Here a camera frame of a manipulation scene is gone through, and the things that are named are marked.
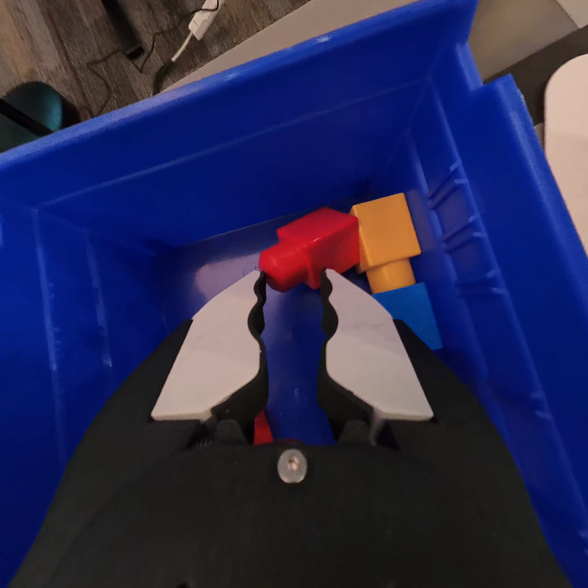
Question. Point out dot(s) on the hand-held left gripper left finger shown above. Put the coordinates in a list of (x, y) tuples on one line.
[(211, 358)]

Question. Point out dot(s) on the blue building block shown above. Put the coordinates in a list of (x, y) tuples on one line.
[(409, 312)]

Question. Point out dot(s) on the white power adapter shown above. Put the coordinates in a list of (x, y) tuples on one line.
[(202, 23)]

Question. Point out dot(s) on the teal chair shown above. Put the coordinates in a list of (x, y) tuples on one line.
[(32, 115)]

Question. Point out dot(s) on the blue plastic bin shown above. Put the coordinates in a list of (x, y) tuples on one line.
[(138, 229)]

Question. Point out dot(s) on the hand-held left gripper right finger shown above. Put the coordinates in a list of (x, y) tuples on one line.
[(376, 363)]

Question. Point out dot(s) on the yellow building block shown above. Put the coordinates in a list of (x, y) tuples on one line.
[(386, 229)]

